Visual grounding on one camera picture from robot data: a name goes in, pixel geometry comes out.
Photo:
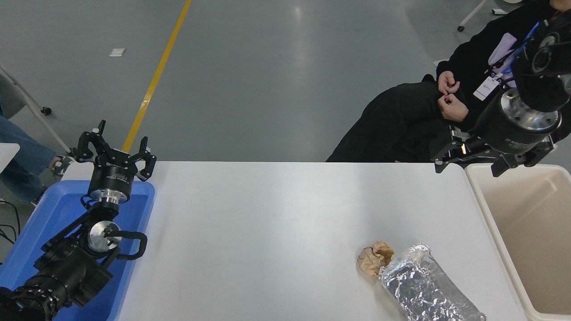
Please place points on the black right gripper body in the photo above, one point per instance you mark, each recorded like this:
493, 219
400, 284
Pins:
504, 131

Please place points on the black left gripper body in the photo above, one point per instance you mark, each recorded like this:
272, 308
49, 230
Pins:
111, 176

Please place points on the silver foil tray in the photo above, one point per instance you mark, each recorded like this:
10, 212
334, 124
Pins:
424, 290

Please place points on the seated person's left hand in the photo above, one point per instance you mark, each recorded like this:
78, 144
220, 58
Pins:
454, 109

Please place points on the seated person's right hand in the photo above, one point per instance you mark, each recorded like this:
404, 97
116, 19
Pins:
447, 82

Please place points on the white ID badge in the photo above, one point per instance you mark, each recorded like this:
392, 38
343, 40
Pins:
487, 88

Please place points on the seated person with badge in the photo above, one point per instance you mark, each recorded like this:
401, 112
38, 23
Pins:
401, 120

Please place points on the blue plastic tray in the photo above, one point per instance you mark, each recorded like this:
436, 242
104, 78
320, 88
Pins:
58, 209

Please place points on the person at table end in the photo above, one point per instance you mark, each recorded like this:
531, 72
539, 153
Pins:
22, 156

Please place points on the large pale plastic bin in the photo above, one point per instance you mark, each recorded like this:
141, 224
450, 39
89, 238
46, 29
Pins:
535, 232

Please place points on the white side table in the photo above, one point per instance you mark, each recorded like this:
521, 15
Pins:
6, 156

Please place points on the white paper scrap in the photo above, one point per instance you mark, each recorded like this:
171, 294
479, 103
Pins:
117, 52

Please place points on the white wheeled chair base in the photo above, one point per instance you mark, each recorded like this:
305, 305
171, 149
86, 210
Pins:
473, 15

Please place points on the crumpled tan paper ball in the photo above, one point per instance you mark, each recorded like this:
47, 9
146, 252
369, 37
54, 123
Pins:
372, 261

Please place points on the white wheeled stand frame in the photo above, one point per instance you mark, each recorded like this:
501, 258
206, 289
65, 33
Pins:
31, 104

